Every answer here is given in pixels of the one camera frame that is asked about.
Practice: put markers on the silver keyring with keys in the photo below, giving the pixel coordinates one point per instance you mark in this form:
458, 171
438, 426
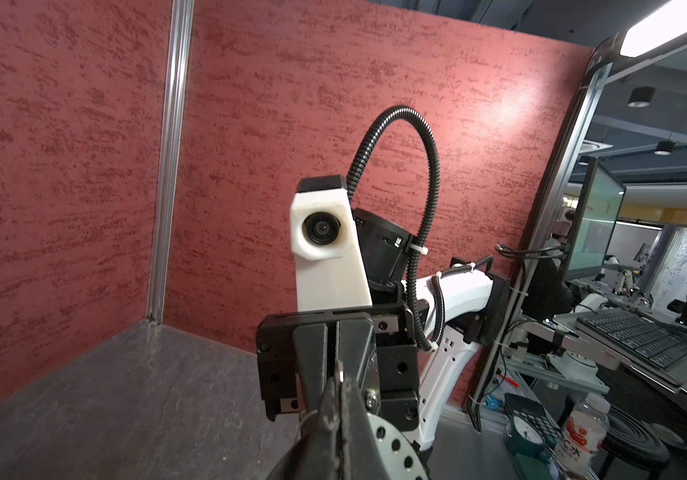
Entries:
339, 374

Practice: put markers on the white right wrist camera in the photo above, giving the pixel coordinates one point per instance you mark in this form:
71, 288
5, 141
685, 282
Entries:
330, 274

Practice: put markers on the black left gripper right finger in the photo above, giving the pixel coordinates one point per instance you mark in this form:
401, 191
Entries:
359, 457

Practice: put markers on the aluminium corner post right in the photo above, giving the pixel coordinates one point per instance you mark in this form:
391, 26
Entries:
181, 29

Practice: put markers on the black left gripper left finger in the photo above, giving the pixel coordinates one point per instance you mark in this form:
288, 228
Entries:
317, 455

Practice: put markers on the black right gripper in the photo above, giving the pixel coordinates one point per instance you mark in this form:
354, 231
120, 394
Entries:
297, 352

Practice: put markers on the perforated metal disc tag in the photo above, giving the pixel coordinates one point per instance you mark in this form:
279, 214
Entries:
397, 456

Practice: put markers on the computer monitor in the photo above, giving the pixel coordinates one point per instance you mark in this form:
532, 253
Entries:
599, 205

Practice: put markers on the plastic water bottle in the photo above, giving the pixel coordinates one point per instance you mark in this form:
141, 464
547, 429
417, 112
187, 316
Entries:
583, 433

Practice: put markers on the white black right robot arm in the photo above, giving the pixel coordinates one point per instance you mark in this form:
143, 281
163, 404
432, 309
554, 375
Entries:
450, 309

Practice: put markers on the computer keyboard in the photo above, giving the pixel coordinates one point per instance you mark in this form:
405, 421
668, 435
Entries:
650, 342

